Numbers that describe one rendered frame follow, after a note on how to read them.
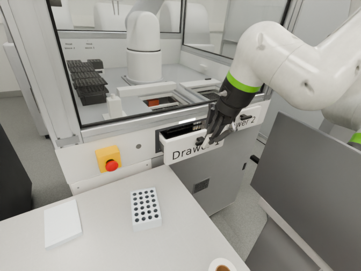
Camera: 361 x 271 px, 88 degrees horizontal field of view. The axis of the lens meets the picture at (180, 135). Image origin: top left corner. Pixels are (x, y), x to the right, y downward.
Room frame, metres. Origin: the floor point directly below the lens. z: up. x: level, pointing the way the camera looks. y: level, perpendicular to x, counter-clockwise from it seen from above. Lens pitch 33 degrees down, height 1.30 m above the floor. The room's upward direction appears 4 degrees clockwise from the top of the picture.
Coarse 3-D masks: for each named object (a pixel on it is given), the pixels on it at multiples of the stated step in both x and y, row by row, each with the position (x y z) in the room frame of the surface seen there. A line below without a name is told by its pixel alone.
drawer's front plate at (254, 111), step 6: (246, 108) 0.88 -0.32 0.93; (252, 108) 0.88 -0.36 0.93; (258, 108) 0.91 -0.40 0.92; (240, 114) 0.83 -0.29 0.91; (246, 114) 0.86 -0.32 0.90; (252, 114) 0.89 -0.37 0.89; (258, 114) 0.92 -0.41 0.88; (240, 120) 0.84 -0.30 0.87; (246, 120) 0.87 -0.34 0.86; (240, 126) 0.85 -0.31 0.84; (246, 126) 0.87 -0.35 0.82
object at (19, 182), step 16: (0, 128) 0.98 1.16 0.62; (0, 144) 0.87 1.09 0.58; (0, 160) 0.78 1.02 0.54; (16, 160) 0.96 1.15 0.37; (0, 176) 0.69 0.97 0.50; (16, 176) 0.84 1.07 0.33; (0, 192) 0.61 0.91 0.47; (16, 192) 0.74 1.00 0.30; (0, 208) 0.54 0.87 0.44; (16, 208) 0.65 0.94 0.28
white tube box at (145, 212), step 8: (136, 192) 0.41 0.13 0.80; (144, 192) 0.41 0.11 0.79; (152, 192) 0.43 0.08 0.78; (136, 200) 0.38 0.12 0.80; (144, 200) 0.38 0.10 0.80; (152, 200) 0.39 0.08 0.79; (136, 208) 0.36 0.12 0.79; (144, 208) 0.36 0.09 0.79; (152, 208) 0.36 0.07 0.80; (136, 216) 0.33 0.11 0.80; (144, 216) 0.33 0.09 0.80; (152, 216) 0.33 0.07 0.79; (160, 216) 0.33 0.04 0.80; (136, 224) 0.30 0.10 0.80; (144, 224) 0.31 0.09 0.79; (152, 224) 0.31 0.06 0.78; (160, 224) 0.32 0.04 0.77
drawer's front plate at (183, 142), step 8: (224, 128) 0.68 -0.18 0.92; (184, 136) 0.57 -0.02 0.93; (192, 136) 0.59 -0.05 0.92; (200, 136) 0.61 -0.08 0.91; (168, 144) 0.53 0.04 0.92; (176, 144) 0.55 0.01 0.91; (184, 144) 0.57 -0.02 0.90; (192, 144) 0.59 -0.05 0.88; (168, 152) 0.53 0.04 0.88; (176, 152) 0.55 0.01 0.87; (184, 152) 0.57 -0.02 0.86; (192, 152) 0.59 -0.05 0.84; (200, 152) 0.62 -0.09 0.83; (168, 160) 0.53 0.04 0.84; (176, 160) 0.55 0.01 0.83
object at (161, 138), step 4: (204, 120) 0.77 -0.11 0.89; (204, 124) 0.76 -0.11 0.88; (208, 124) 0.74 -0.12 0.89; (200, 128) 0.78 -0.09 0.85; (204, 128) 0.76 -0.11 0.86; (160, 136) 0.61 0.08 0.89; (160, 140) 0.61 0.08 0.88; (164, 140) 0.59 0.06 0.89; (160, 144) 0.60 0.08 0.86; (160, 148) 0.60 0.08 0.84
